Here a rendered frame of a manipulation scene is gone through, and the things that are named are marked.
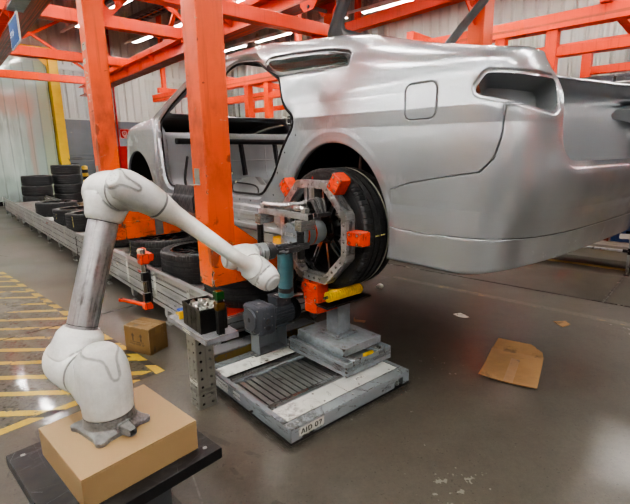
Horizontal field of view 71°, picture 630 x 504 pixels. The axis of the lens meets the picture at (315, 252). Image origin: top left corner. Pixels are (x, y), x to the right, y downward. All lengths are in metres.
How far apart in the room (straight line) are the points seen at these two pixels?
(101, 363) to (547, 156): 1.73
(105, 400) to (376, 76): 1.73
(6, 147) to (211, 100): 12.58
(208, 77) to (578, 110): 2.44
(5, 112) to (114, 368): 13.64
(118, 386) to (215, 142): 1.43
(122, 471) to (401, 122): 1.70
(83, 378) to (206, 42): 1.73
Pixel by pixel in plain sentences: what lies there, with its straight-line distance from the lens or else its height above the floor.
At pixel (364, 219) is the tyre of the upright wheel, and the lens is 2.18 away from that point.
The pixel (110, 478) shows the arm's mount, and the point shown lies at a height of 0.36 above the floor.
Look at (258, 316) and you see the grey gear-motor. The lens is 2.55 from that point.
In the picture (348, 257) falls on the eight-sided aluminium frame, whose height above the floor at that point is 0.75.
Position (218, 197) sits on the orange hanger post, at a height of 1.03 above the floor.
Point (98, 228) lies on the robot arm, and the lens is 1.67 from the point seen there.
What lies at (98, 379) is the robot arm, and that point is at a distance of 1.53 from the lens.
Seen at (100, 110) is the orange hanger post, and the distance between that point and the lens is 4.32.
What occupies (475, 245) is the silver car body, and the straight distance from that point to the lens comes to 1.93.
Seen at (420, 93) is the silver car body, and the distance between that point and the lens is 2.05.
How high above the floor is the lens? 1.25
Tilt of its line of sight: 12 degrees down
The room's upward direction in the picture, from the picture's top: 1 degrees counter-clockwise
